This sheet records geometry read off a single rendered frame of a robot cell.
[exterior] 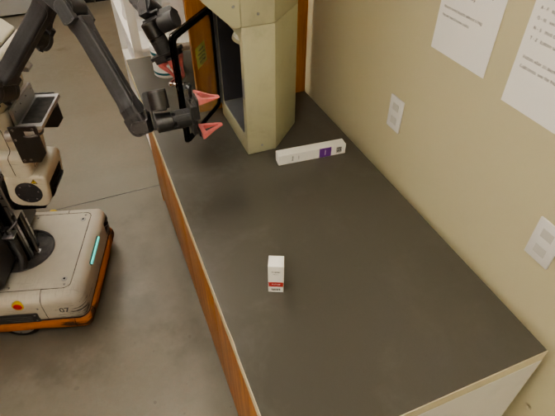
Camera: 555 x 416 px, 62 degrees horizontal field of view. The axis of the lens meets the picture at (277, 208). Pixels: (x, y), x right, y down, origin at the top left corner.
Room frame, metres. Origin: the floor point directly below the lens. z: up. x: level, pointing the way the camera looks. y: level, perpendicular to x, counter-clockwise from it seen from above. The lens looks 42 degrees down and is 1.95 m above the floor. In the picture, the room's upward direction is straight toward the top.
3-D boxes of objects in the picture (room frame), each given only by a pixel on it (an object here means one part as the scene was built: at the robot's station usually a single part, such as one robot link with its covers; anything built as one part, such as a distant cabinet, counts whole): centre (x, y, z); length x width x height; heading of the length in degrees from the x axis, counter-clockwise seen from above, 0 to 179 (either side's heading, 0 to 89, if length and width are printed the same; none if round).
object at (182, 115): (1.24, 0.29, 1.20); 0.07 x 0.07 x 0.10; 22
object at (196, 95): (1.27, 0.22, 1.23); 0.09 x 0.07 x 0.07; 112
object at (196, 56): (1.55, 0.28, 1.19); 0.30 x 0.01 x 0.40; 161
